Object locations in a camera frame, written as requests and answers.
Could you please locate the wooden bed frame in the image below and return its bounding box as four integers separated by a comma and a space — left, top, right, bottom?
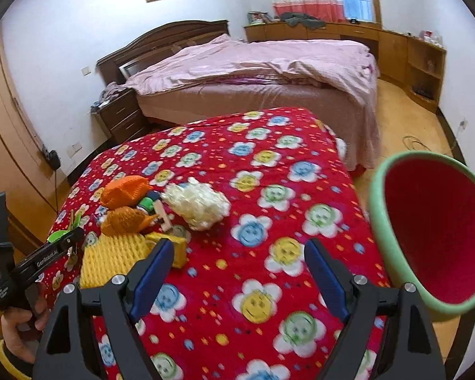
96, 19, 381, 171

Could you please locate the orange knitted hat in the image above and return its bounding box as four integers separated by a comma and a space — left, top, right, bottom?
100, 175, 152, 210

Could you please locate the green rimmed red bin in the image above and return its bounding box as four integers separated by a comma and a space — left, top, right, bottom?
368, 151, 475, 322

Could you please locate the left hand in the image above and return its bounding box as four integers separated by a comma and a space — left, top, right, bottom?
1, 294, 50, 364

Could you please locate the green plastic toy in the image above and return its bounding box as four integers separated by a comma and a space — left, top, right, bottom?
47, 211, 84, 244

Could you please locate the long wooden cabinet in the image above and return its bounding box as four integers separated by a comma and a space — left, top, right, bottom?
244, 22, 446, 113

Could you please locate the black charger on wardrobe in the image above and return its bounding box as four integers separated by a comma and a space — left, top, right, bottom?
42, 145, 60, 172

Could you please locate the yellow sponge block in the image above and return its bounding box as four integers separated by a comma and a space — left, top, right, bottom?
145, 231, 188, 269

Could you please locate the green capped small bottle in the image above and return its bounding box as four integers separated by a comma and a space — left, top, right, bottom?
136, 190, 160, 215

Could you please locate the dark clothes pile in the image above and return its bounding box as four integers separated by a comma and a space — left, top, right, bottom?
279, 11, 326, 30

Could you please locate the wooden wardrobe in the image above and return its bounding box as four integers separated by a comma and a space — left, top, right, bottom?
0, 33, 70, 260

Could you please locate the red floral blanket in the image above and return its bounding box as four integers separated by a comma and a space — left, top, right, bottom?
53, 108, 389, 379

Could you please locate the black floor cable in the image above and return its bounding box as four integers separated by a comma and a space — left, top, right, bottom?
401, 117, 469, 155

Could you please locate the white crumpled paper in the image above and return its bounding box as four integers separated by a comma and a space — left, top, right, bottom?
161, 177, 231, 231

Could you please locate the dark wooden nightstand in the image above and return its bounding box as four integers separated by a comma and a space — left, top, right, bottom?
91, 90, 149, 147

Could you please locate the yellow foam net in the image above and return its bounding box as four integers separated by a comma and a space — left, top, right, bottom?
79, 234, 153, 289

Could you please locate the pink duvet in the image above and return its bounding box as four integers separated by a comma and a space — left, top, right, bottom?
124, 35, 377, 107

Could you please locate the wooden stick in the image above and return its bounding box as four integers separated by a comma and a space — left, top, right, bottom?
153, 199, 172, 232

